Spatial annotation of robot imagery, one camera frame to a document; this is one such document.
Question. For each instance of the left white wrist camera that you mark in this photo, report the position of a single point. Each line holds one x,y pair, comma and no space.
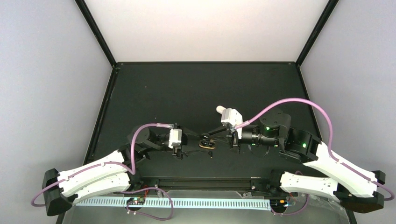
175,138

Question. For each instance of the black earbuds charging case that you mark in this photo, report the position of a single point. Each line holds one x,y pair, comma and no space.
206,142

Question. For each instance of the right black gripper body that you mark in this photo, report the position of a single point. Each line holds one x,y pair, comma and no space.
232,139

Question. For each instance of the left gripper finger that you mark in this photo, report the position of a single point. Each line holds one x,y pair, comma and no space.
190,153
192,134

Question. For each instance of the white perforated cable duct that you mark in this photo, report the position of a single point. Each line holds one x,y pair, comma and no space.
190,203

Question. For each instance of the left green circuit board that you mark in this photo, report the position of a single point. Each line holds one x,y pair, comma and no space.
135,201

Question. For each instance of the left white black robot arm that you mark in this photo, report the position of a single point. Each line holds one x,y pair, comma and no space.
115,172

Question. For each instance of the black aluminium mounting rail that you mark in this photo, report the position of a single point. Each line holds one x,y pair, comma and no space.
256,186

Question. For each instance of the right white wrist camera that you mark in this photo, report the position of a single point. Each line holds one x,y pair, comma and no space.
231,118

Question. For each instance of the black enclosure frame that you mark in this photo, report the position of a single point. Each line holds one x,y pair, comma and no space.
184,92

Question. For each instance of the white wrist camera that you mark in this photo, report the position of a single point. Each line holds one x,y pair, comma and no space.
231,118
175,138

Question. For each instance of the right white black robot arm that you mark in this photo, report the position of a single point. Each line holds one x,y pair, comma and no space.
352,187

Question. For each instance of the green circuit board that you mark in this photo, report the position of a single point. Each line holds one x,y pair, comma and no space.
281,203
135,201

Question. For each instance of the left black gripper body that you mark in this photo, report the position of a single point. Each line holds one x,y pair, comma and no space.
177,153

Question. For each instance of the right green circuit board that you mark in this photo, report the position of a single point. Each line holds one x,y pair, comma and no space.
281,203

